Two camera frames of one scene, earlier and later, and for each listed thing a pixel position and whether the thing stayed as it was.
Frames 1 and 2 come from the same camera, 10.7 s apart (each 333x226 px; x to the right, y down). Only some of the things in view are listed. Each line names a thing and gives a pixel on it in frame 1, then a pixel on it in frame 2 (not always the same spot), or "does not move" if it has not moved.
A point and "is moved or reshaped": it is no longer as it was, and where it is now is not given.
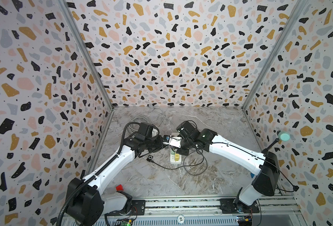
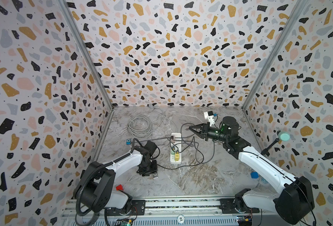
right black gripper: x=182 y=152 to x=207 y=131
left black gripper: x=161 y=143 to x=148 y=173
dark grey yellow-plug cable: x=197 y=174 is moved or reshaped
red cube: x=119 y=188 does not move
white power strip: x=172 y=156 does not move
